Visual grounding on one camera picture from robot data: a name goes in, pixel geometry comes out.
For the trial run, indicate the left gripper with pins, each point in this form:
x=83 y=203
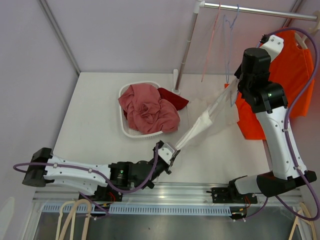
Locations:
x=167 y=166

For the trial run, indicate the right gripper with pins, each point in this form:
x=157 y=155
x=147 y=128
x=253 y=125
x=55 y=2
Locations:
x=238 y=73

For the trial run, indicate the blue wire hanger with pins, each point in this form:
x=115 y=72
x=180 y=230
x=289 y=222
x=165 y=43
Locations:
x=227 y=30

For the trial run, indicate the white t shirt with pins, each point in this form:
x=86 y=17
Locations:
x=210 y=115

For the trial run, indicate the pink t shirt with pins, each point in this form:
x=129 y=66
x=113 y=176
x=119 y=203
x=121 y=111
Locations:
x=146 y=111

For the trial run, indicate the dark red t shirt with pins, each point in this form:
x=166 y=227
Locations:
x=177 y=101

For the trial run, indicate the pink wire hanger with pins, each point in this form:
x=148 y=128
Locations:
x=210 y=43

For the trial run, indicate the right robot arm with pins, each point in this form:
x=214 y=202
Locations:
x=268 y=102

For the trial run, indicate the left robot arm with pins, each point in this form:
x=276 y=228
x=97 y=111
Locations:
x=124 y=177

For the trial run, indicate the orange t shirt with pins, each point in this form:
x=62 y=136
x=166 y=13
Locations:
x=291 y=69

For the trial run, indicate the right beige hanger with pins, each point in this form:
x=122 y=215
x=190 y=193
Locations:
x=303 y=229

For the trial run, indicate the white perforated plastic basket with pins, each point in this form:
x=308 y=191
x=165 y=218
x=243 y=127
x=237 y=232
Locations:
x=129 y=132

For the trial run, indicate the metal clothes rack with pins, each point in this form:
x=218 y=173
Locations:
x=292 y=15

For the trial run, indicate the left beige hangers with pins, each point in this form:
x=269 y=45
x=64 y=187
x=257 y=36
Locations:
x=71 y=220

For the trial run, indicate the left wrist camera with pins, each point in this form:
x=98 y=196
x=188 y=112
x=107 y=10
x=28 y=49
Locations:
x=164 y=152

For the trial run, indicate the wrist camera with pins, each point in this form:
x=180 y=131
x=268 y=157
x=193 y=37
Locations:
x=164 y=152
x=272 y=44

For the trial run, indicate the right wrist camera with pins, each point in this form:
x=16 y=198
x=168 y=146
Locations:
x=272 y=44

